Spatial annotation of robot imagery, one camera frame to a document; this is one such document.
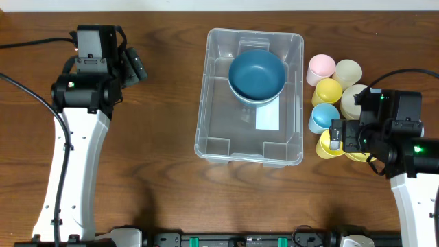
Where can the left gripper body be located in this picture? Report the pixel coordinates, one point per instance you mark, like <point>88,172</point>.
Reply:
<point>134,64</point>

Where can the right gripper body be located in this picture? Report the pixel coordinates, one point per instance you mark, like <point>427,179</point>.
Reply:
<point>343,136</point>

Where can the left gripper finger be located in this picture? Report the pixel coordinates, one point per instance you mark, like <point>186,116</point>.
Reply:
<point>137,63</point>
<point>130,77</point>

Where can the yellow bowl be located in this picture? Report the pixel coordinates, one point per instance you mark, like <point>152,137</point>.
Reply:
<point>359,157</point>

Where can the yellow cup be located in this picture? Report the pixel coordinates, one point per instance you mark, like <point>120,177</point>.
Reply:
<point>323,147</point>
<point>327,91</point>

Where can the large cream bowl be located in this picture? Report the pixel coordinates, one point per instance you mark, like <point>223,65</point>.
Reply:
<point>248,101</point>

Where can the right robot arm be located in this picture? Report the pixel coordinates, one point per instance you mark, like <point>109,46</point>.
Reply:
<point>410,163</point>

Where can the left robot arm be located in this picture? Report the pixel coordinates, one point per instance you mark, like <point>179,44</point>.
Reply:
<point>83,98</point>

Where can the light blue cup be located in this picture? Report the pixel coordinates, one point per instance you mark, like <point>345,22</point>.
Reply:
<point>321,117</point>

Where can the small cream bowl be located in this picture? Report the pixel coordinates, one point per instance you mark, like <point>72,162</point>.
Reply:
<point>348,108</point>

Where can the cream cup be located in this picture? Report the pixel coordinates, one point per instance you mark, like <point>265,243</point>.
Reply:
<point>347,73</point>

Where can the pink cup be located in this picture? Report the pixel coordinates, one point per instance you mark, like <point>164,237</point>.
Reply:
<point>321,66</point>

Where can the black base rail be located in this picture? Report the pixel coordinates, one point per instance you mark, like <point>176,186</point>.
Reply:
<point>303,235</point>

